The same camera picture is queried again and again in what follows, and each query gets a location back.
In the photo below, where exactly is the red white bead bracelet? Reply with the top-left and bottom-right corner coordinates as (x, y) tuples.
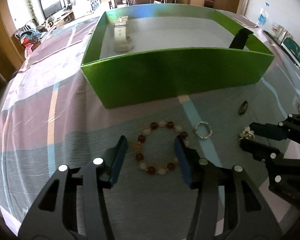
(133, 121), (190, 176)

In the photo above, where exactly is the black wristband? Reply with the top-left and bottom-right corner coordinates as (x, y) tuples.
(229, 28), (253, 50)

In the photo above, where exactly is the plastic water bottle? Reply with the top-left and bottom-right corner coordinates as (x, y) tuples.
(256, 2), (269, 27)

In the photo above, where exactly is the green book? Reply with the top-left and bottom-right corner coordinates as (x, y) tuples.
(281, 37), (300, 68)

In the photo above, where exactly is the green cardboard box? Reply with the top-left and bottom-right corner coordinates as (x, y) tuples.
(81, 4), (274, 109)

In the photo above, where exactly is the chair with colourful clothes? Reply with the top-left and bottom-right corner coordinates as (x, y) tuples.
(14, 20), (47, 58)

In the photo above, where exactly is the small white bead ring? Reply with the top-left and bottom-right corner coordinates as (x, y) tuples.
(194, 121), (213, 139)

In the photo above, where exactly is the striped plaid tablecloth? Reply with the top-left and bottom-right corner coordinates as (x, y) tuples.
(0, 20), (300, 239)

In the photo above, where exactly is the white watch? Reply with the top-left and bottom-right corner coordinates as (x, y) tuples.
(114, 16), (134, 53)

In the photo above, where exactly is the black television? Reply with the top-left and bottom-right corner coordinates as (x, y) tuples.
(39, 0), (63, 20)

